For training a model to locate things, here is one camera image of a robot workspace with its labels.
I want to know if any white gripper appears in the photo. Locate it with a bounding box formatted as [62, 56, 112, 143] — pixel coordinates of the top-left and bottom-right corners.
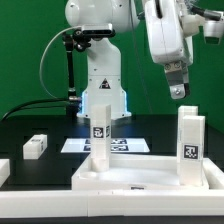
[144, 0, 193, 100]

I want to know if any white desk tabletop tray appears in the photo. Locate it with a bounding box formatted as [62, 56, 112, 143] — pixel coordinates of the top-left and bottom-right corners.
[72, 154, 224, 190]

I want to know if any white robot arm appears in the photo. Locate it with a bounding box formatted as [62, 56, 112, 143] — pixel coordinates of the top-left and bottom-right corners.
[65, 0, 224, 120]

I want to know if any AprilTag marker sheet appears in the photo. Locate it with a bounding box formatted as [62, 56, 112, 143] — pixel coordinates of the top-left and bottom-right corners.
[61, 138, 150, 153]

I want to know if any white left fence piece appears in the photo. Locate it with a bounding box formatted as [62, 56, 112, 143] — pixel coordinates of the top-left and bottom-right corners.
[0, 159, 10, 187]

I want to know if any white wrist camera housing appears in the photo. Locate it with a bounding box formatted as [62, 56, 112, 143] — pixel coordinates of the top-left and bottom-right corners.
[182, 10, 224, 45]

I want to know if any black camera on stand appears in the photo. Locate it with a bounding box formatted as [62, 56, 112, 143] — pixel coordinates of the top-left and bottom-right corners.
[74, 23, 115, 38]

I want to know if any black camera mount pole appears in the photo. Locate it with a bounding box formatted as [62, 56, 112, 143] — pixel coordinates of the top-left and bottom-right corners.
[62, 32, 81, 119]

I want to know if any grey camera cable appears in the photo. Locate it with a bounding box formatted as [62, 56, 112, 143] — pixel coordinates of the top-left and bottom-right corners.
[38, 26, 83, 101]

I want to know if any black cable bundle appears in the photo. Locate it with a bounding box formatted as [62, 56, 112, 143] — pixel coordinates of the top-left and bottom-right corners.
[0, 98, 76, 123]

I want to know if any white front fence wall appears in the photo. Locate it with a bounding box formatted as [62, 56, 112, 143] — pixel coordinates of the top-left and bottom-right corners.
[0, 190, 224, 218]

